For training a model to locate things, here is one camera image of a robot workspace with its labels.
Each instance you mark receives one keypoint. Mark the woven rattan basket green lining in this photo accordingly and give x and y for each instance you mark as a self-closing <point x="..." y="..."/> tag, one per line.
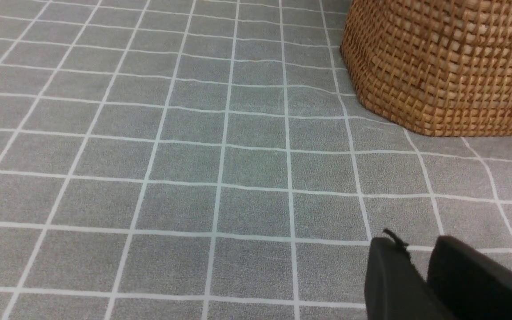
<point x="434" y="67"/>

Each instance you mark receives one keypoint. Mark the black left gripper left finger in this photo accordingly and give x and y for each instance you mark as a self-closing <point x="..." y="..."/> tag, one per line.
<point x="393" y="287"/>

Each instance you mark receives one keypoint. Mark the grey checkered tablecloth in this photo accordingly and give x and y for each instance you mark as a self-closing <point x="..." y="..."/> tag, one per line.
<point x="210" y="160"/>

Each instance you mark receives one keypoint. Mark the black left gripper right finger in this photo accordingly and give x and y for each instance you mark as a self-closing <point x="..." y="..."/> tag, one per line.
<point x="470" y="285"/>

